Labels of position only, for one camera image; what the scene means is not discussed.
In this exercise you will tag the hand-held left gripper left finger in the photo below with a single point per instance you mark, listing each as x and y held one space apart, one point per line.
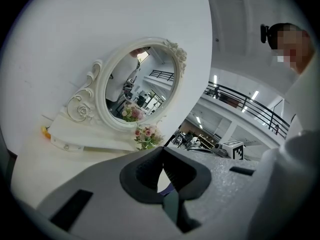
112 209

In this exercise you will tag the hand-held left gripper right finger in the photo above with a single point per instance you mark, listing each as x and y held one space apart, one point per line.
225 189

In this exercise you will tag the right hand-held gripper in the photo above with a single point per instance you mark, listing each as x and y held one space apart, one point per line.
235 149

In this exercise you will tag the white ornate table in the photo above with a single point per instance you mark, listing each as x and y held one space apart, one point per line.
50 164

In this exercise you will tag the black metal railing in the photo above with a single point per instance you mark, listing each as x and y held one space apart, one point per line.
250 101

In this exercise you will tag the pink flower bouquet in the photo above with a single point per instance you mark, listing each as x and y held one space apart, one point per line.
147 135

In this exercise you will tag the person's white shirt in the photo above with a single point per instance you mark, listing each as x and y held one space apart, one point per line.
305 96

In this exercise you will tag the yellow artificial flower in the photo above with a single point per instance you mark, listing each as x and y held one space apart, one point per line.
46 132

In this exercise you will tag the white oval vanity mirror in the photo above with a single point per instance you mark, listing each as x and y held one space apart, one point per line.
82 109

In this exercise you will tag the person's head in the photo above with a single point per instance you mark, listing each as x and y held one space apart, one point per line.
290 46

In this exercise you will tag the black head-mounted camera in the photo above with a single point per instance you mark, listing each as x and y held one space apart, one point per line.
264 34

